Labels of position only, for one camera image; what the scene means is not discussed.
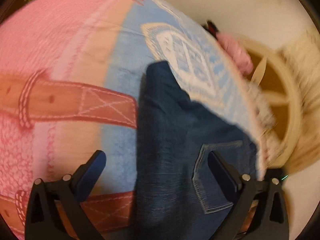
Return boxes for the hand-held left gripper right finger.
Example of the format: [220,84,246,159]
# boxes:
[207,150,290,240]

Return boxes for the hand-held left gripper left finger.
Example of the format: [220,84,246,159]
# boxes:
[25,150,107,240]

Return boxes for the blue denim pants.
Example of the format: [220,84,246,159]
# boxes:
[134,60,259,240]

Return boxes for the round wooden basket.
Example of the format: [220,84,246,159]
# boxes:
[235,39,305,168]

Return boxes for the pink cloth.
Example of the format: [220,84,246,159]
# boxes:
[217,32,254,76]

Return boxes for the cream fluffy rug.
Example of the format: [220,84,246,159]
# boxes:
[279,28,320,174]

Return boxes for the pink and blue printed blanket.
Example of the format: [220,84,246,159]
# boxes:
[0,0,267,240]

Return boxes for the red and black object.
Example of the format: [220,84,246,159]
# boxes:
[203,19,221,37]

